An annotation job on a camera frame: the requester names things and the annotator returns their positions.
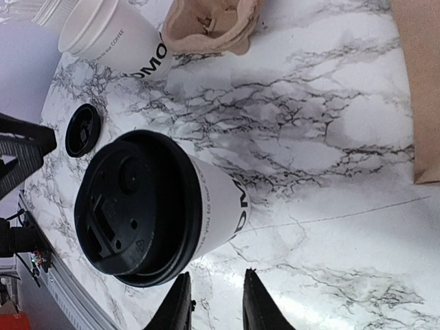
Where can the front aluminium frame rail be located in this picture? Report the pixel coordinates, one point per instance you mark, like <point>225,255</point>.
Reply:
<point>77,305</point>

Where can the brown paper takeout bag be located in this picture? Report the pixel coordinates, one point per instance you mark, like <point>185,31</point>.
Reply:
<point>418,26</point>

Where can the black plastic cup lid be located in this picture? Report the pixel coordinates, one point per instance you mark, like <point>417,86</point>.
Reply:
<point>83,131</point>

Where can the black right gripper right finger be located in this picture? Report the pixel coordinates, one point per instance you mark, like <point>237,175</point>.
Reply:
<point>259,309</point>

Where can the white ribbed stirrer canister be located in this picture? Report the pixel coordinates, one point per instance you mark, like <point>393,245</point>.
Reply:
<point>54,13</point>

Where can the white paper cups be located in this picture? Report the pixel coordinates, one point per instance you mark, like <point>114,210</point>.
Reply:
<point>116,35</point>

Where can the single white paper cup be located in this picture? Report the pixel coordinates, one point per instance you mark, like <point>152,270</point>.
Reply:
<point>226,207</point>

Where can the brown cardboard cup carrier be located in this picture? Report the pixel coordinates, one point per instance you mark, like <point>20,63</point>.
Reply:
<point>204,27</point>

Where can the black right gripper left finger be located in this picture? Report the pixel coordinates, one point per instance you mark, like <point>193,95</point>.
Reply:
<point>175,312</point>

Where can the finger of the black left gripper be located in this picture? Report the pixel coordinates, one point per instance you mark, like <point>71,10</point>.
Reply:
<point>27,144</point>

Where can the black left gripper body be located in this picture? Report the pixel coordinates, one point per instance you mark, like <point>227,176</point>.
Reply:
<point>16,240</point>

